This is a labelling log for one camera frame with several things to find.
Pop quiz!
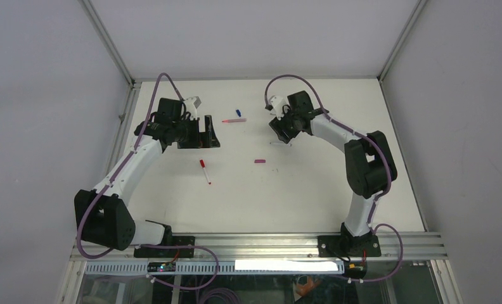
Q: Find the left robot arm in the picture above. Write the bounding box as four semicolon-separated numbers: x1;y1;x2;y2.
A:
74;96;221;257

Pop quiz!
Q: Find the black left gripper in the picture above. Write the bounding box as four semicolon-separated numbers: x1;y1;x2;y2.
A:
172;115;219;149

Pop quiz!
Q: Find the aluminium frame rail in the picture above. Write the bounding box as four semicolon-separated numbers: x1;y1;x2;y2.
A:
69;232;448;263

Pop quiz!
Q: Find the white pen black tip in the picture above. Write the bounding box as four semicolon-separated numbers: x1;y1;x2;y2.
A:
269;142;292;147

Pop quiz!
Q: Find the pink pen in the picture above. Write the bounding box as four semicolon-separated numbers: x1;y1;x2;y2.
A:
222;118;247;124

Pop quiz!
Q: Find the small circuit board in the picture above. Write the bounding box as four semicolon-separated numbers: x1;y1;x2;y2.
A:
147;262;176;273

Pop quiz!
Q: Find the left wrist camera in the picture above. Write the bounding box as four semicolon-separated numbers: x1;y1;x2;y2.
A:
183;96;202;120

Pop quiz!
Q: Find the white slotted cable duct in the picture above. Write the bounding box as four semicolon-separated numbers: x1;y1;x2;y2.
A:
85;259;345;276

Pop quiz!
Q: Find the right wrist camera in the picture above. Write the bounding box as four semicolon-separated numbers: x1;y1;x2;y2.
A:
265;96;290;120

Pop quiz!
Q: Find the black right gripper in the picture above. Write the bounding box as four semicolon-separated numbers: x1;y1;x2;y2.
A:
269;105;299;144

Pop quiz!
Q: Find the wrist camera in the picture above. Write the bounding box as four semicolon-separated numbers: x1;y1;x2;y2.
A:
265;96;290;120
183;96;202;120

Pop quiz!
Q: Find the white pen red tip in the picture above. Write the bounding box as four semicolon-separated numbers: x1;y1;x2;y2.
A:
202;167;212;185

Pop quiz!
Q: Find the orange object below table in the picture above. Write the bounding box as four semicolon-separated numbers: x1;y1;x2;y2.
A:
293;275;321;297

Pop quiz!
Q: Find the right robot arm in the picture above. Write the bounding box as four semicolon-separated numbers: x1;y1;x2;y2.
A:
265;91;397;257

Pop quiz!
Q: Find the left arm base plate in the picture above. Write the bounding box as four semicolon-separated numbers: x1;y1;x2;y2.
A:
133;235;196;259

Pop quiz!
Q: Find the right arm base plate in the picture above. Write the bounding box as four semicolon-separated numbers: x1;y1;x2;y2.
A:
317;234;382;258

